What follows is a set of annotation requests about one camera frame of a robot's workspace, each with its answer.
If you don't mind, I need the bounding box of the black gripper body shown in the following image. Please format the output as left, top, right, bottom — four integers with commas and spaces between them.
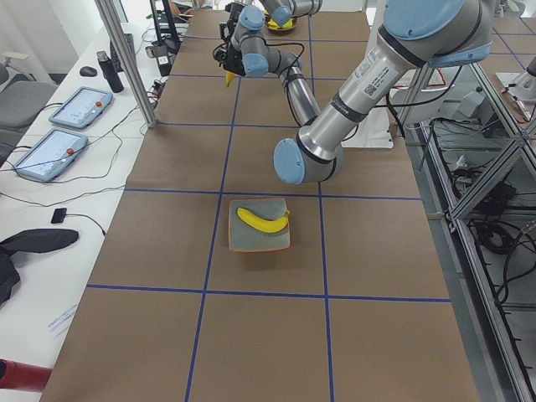
219, 2, 244, 42
220, 46, 245, 76

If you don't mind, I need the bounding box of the yellow banana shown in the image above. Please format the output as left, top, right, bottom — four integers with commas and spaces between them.
236, 208, 290, 234
224, 71, 236, 88

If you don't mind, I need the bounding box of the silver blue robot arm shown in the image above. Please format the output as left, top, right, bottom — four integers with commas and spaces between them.
213, 0, 495, 184
219, 0, 322, 42

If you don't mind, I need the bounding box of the brown woven basket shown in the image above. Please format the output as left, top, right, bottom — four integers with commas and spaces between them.
265, 18, 297, 34

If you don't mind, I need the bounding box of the square blue ceramic plate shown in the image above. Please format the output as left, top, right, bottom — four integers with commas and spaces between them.
228, 198, 291, 252

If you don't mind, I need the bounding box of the black tripod stand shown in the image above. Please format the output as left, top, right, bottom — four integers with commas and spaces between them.
150, 0, 181, 54

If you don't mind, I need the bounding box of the black water bottle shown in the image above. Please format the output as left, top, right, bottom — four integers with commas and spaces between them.
96, 50, 124, 93

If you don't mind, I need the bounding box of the black computer mouse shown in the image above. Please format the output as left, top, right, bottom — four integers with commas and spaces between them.
79, 66, 98, 77

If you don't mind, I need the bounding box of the upper blue teach pendant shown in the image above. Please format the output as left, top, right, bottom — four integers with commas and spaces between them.
49, 86, 114, 130

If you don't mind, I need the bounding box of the blue teach pendant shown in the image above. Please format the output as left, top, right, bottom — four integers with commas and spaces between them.
49, 86, 114, 130
13, 128, 89, 183

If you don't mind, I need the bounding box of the lower blue teach pendant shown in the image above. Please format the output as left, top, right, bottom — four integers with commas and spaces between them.
13, 128, 89, 183

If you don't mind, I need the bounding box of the grey office chair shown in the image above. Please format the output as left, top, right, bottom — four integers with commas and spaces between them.
1, 80, 57, 164

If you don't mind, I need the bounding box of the small black box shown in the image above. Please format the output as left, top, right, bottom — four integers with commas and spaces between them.
50, 208, 67, 224

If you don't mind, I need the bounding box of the black cloth bag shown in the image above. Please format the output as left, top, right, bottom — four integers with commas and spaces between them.
1, 229, 80, 304

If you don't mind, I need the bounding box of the red cylinder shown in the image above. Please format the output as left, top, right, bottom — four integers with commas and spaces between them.
1, 359, 52, 392

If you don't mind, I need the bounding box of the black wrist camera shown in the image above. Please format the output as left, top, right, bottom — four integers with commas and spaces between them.
213, 43, 229, 67

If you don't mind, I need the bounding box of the aluminium frame post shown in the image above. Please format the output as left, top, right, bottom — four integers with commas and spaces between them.
95, 0, 157, 128

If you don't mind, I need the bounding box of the white camera mast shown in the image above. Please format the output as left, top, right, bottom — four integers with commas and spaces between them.
330, 0, 424, 149

